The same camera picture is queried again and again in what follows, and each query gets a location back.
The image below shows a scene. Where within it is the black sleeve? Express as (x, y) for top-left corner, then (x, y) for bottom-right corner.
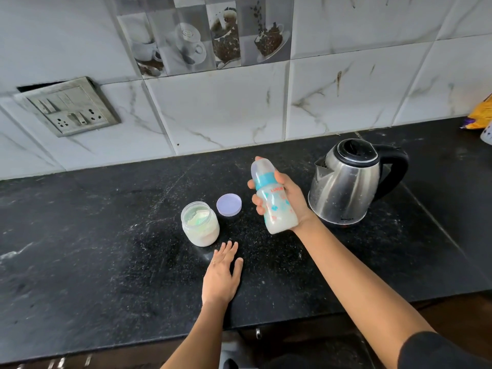
(397, 331), (492, 369)

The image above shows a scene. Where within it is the clear jar of white powder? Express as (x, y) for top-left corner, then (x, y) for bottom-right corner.
(180, 201), (221, 248)

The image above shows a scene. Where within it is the person's left forearm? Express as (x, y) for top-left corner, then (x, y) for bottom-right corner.
(161, 300), (228, 369)

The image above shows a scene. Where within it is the grey wall switch socket panel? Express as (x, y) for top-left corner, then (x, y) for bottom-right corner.
(13, 76), (122, 138)

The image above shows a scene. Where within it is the steel electric kettle black handle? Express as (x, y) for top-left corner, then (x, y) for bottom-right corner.
(307, 138), (410, 227)

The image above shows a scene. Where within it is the green plastic scoop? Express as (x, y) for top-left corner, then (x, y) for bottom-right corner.
(188, 210), (211, 227)

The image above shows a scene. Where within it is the person's right hand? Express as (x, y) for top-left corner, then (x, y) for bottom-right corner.
(247, 156), (314, 228)

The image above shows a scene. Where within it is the person's left hand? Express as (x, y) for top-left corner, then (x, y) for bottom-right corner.
(201, 240), (244, 304)

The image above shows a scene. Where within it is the person's right forearm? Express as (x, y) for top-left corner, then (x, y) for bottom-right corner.
(295, 216), (437, 369)

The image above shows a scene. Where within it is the baby bottle with blue collar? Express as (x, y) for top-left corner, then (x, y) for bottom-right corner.
(251, 157), (300, 235)

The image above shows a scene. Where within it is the yellow snack packet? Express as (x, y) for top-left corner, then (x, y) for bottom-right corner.
(461, 94), (492, 130)

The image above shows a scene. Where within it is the lilac round jar lid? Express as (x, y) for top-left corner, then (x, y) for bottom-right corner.
(216, 193), (243, 218)

